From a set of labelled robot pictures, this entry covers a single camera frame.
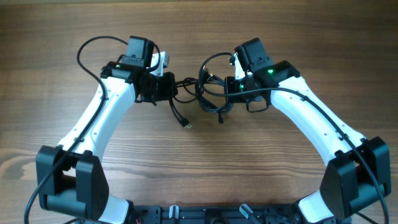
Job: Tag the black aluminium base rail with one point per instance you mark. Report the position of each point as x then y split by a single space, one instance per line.
243 214

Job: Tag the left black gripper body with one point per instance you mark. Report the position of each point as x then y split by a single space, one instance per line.
157 88

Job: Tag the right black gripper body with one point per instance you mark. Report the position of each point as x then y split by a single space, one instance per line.
237 86

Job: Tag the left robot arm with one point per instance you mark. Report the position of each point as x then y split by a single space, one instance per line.
70 176

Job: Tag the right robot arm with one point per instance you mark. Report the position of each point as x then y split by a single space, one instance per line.
358 169

